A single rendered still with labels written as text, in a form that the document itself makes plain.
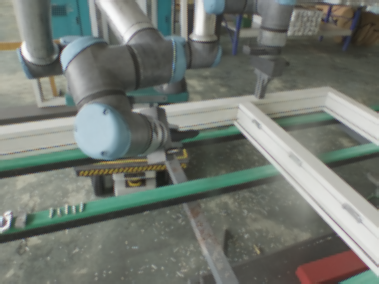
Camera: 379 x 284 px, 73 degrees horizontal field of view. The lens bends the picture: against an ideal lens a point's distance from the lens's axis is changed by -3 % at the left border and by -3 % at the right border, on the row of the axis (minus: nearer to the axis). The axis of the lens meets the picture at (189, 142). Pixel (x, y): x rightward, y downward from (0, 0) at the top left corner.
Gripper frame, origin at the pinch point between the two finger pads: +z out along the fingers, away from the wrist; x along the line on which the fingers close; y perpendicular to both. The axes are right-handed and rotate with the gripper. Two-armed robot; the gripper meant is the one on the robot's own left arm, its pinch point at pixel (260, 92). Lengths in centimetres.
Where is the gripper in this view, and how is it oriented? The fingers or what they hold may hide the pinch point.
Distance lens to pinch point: 100.4
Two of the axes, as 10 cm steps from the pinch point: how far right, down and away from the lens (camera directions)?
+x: -3.5, -5.5, 7.5
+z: -0.6, 8.2, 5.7
